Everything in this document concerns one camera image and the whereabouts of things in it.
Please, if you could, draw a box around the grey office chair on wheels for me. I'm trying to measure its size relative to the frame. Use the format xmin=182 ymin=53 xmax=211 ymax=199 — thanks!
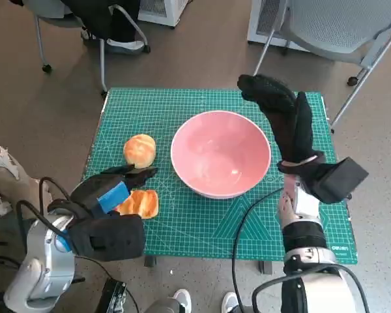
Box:
xmin=19 ymin=0 xmax=151 ymax=97

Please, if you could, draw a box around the grey mesh chair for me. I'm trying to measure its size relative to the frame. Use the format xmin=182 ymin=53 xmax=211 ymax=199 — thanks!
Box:
xmin=252 ymin=0 xmax=391 ymax=133

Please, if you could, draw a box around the pink bowl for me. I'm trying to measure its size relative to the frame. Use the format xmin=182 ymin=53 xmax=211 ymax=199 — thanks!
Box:
xmin=170 ymin=110 xmax=272 ymax=200

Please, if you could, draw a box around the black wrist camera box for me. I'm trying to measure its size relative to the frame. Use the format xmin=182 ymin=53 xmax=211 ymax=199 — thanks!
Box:
xmin=301 ymin=157 xmax=369 ymax=205
xmin=66 ymin=213 xmax=147 ymax=262

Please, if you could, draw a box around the white cabinet with grille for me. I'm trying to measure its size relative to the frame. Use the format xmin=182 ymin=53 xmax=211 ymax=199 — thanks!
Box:
xmin=138 ymin=0 xmax=190 ymax=27
xmin=247 ymin=0 xmax=310 ymax=52

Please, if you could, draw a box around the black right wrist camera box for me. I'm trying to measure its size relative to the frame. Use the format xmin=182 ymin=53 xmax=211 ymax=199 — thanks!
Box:
xmin=301 ymin=157 xmax=369 ymax=205

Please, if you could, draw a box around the white sneaker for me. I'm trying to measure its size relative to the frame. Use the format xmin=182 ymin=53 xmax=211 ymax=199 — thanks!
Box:
xmin=173 ymin=288 xmax=192 ymax=313
xmin=222 ymin=291 xmax=239 ymax=313

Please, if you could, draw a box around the green cutting mat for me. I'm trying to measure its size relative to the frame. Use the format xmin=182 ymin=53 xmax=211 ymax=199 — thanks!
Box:
xmin=81 ymin=87 xmax=359 ymax=265

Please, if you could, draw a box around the round toy bread bun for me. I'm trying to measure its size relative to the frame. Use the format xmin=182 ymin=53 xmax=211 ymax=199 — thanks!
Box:
xmin=123 ymin=134 xmax=157 ymax=169

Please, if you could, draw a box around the black cable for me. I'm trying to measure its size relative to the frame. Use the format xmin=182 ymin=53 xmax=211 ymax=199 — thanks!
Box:
xmin=251 ymin=263 xmax=371 ymax=313
xmin=231 ymin=187 xmax=286 ymax=313
xmin=16 ymin=176 xmax=73 ymax=258

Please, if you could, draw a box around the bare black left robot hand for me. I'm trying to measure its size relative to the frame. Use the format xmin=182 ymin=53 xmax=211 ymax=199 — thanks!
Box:
xmin=47 ymin=164 xmax=159 ymax=220

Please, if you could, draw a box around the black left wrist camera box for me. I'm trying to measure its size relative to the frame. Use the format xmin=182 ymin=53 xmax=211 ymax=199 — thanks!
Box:
xmin=66 ymin=213 xmax=147 ymax=262

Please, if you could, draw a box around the person in black clothing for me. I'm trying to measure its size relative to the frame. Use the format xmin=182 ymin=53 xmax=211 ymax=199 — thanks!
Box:
xmin=61 ymin=0 xmax=147 ymax=55

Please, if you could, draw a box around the long braided toy bread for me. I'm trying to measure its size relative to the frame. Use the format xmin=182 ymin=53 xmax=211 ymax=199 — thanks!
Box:
xmin=115 ymin=190 xmax=160 ymax=219

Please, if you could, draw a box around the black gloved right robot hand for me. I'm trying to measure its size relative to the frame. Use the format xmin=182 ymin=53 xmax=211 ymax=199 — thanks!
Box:
xmin=237 ymin=74 xmax=325 ymax=163

